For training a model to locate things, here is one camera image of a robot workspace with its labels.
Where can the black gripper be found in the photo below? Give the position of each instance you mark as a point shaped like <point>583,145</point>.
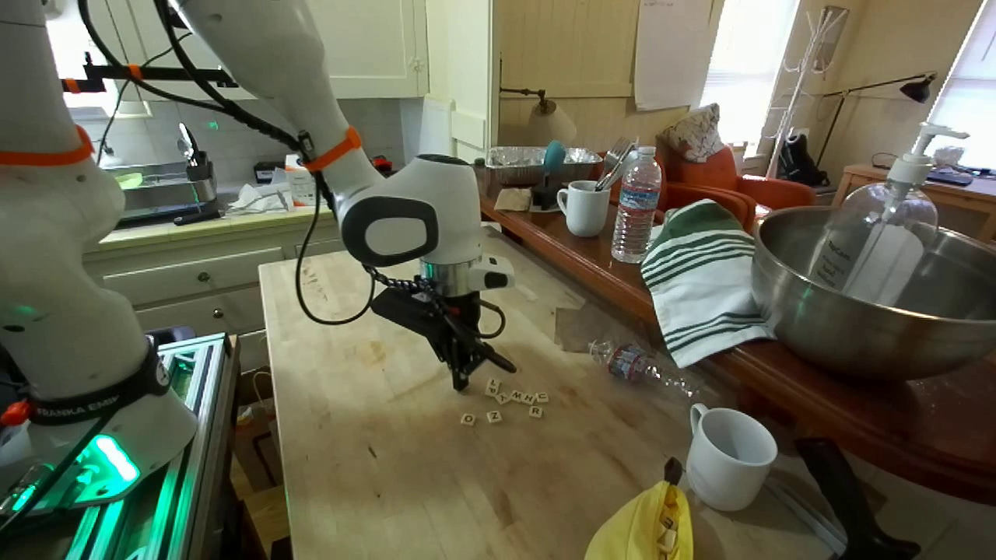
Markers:
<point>455,309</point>

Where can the orange chair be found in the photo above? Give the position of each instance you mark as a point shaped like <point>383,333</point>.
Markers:
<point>768,191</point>

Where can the white paper sheet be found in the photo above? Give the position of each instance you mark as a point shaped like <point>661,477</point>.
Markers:
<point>675,50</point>

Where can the dish rack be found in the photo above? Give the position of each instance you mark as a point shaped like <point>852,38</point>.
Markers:
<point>141,197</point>

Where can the bright window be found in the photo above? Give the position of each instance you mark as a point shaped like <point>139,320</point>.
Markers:
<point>968,96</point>
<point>749,63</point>

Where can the white letter tile W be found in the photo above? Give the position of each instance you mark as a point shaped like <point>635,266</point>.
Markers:
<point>514,397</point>

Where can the yellow banana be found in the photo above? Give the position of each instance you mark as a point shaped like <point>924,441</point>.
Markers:
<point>643,531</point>

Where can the patterned cushion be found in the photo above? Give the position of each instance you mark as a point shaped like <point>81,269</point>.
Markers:
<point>695,131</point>

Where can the black floor lamp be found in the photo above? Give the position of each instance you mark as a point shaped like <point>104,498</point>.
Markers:
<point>916,88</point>

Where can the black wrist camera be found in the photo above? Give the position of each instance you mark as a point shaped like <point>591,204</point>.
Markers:
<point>399,309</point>

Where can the white letter tile Y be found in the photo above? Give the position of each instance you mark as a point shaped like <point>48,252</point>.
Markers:
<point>502,399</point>

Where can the clear water bottle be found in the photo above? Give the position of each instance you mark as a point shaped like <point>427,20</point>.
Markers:
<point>635,206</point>

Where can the white wall cabinets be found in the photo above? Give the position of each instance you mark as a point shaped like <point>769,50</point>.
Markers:
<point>383,47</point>

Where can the desk lamp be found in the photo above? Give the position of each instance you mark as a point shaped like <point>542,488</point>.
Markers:
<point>548,121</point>

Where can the clear glass cup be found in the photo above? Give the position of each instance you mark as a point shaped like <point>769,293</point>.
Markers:
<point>627,364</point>

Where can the green striped white towel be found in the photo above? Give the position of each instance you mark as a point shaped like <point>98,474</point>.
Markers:
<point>704,282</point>

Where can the aluminium foil tray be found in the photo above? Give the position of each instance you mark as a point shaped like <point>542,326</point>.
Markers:
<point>518,157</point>

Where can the black stand block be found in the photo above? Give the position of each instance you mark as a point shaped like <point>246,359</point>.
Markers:
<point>548,191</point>

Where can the white letter tile P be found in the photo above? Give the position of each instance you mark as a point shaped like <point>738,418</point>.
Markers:
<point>489,387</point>

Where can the white counter cabinet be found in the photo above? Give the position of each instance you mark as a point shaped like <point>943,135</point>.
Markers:
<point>206,269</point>

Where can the brown paper sheet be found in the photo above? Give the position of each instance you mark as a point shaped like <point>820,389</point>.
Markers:
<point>514,200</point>

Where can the white ceramic mug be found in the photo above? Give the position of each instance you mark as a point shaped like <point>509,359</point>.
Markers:
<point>728,461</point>
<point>583,211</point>

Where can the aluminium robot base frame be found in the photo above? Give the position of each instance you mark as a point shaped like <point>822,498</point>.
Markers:
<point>175,467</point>

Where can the clear pump dispenser bottle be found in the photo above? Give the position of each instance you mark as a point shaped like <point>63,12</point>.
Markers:
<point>881,239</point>

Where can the white letter tile H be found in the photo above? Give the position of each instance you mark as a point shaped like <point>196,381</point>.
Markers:
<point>526,397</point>

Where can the white tissue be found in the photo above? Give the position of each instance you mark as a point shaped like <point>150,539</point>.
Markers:
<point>259,200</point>

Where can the dark wooden table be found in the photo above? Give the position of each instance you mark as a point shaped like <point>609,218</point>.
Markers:
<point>891,425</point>

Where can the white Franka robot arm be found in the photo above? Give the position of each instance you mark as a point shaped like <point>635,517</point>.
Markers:
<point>63,289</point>

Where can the black boom pole orange clamps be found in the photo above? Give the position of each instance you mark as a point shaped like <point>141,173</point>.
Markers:
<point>187,77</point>

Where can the stainless steel bowl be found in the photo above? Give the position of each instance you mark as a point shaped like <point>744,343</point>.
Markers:
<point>881,330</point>

